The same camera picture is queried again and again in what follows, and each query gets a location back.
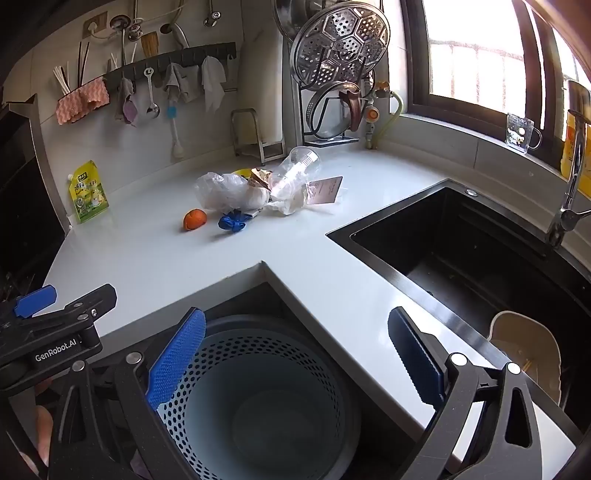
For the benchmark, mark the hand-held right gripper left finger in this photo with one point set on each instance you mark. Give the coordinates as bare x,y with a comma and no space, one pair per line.
178,355

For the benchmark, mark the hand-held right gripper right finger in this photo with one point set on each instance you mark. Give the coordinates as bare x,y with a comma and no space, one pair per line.
415,355

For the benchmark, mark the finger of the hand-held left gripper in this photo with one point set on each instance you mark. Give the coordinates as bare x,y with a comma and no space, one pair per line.
34,300
99,297

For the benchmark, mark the grey perforated waste bin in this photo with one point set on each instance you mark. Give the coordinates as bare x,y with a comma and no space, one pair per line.
258,397

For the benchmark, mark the white tissue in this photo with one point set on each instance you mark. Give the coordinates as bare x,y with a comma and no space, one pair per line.
288,203

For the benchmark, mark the person's left hand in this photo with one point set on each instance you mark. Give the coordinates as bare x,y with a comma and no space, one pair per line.
41,429

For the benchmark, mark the green yellow spout pouch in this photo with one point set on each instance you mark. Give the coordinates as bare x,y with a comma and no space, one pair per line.
90,194

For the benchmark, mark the black stove steel edge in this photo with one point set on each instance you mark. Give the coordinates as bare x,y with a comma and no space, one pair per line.
23,194

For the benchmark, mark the black kitchen sink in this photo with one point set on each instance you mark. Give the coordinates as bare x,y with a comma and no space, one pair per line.
461,258

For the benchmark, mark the beige plastic object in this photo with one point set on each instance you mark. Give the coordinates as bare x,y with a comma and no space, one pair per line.
526,350

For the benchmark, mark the orange peel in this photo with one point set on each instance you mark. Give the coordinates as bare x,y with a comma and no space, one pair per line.
194,219

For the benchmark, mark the clear plastic bag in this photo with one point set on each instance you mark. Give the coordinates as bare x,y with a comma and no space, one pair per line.
217,189

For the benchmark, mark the small yellow wrapper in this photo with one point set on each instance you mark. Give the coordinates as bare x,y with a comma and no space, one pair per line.
240,172

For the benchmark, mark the pink paper receipt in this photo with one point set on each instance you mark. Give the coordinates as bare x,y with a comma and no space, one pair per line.
325,189

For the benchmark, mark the purple-grey hanging cloth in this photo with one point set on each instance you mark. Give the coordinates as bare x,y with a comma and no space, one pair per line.
129,110

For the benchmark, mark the steel spoon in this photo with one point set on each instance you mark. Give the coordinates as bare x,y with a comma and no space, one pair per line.
152,110

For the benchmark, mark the brown crumpled wrapper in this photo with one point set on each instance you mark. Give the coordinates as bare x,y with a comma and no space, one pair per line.
261,177

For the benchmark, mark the white brush blue band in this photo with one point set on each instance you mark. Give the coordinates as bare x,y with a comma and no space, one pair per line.
173,113

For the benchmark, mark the pink sponge cloth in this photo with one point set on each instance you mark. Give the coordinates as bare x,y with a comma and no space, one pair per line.
83,99

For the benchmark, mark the bunch of chopsticks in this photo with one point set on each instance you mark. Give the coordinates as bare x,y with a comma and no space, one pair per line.
62,81

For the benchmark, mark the clear plastic cup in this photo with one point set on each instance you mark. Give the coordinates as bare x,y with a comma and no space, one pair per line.
295,168

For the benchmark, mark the steel faucet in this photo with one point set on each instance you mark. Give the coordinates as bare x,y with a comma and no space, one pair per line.
570,194

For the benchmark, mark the grey hanging cloth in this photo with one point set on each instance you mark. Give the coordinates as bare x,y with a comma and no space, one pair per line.
178,81

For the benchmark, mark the white hanging cloth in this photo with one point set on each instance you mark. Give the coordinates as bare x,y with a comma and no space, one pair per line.
213,83

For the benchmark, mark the clear glass mug cartoon print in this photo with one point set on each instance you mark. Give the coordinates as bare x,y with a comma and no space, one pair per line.
519,134

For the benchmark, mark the gas valve orange knob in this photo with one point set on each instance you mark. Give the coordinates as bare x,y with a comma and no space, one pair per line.
371,113

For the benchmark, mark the pot lid brown knob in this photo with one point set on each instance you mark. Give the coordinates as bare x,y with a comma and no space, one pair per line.
332,120

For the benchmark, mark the yellow detergent bottle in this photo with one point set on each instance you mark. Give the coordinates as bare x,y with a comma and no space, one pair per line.
570,152

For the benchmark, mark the wooden spatula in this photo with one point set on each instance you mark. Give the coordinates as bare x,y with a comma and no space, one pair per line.
149,45

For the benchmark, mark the white cutting board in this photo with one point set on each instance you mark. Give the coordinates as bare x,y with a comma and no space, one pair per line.
258,83

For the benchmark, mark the steel spatula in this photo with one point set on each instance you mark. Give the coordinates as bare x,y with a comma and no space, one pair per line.
180,36

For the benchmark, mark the steel ladle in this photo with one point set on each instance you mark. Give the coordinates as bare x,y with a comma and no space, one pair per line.
120,22

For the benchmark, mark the dark framed window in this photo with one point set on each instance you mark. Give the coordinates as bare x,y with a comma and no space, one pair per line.
471,55

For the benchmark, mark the perforated steel steamer plate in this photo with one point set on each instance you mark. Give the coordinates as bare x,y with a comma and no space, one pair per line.
341,46

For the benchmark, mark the glass pot lid steel rim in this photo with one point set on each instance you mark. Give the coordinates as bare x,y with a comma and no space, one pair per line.
286,18

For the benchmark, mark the dark grey hook rail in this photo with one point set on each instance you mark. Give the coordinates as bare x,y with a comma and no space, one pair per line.
184,55

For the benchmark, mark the wall socket with plug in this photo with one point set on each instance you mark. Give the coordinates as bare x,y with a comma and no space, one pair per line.
95,25

